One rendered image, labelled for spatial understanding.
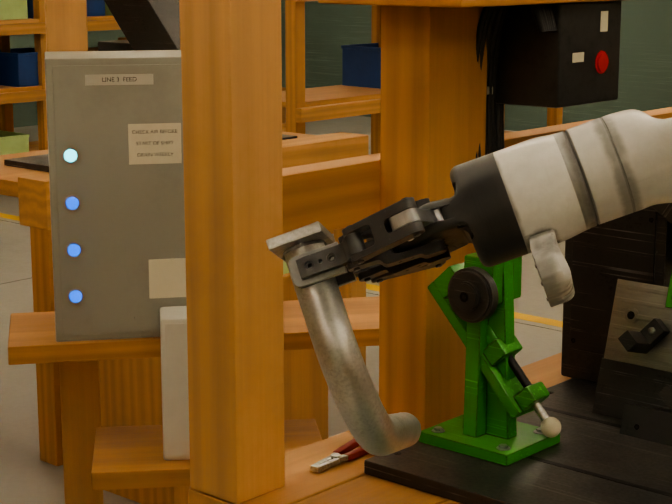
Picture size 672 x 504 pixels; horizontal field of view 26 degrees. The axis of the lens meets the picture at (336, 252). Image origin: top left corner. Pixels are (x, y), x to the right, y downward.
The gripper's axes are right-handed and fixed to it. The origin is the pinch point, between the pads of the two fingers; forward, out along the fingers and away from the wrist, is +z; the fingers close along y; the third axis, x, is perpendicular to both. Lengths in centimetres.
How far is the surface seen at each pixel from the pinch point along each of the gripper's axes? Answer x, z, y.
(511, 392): 2, -6, -98
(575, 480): 16, -10, -93
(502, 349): -3, -7, -97
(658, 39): -334, -175, -1072
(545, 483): 15, -6, -92
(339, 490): 8, 19, -90
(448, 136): -36, -9, -101
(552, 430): 9, -9, -98
